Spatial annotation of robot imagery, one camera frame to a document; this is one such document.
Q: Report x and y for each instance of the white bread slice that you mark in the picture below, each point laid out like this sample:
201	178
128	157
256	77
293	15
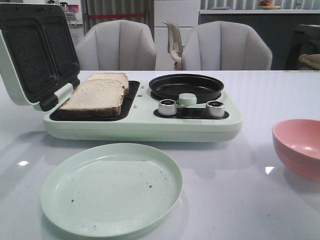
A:
95	98
121	77

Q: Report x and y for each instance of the mint green sandwich maker lid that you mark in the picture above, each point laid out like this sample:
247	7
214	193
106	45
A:
38	60

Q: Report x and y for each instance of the pink bowl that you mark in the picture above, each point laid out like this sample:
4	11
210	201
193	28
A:
297	144

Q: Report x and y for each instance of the mint green breakfast maker base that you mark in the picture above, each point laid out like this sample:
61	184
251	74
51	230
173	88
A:
140	121

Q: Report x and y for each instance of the left silver control knob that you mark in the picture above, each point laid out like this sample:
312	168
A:
167	107

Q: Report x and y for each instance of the silver control knob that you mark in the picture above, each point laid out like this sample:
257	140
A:
167	107
215	109

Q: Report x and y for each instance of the right silver control knob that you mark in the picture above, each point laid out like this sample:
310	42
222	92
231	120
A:
215	109

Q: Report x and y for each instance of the black round frying pan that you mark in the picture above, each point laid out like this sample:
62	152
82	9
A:
205	88

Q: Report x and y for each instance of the beige office chair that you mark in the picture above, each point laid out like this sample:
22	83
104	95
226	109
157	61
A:
174	44

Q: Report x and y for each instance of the left grey upholstered chair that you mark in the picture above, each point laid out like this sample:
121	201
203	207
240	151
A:
118	45

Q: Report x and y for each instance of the grey upholstered chair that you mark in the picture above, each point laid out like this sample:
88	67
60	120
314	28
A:
225	46
118	45

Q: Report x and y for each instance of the mint green round plate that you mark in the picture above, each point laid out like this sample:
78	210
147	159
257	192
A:
111	190

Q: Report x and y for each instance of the right grey upholstered chair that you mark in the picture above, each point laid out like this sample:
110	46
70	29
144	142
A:
225	46

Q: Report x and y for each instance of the white refrigerator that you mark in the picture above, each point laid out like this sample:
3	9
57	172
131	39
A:
173	20

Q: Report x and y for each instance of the red barrier tape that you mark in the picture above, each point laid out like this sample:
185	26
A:
118	16

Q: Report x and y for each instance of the metal shelf rack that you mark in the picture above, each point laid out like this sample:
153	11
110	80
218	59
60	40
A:
72	10

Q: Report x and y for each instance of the fruit plate on counter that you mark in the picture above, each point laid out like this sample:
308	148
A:
267	5

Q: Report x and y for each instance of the dark grey kitchen counter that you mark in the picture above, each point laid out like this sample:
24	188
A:
280	30

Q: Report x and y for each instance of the beige sofa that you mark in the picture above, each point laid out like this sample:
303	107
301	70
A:
311	60

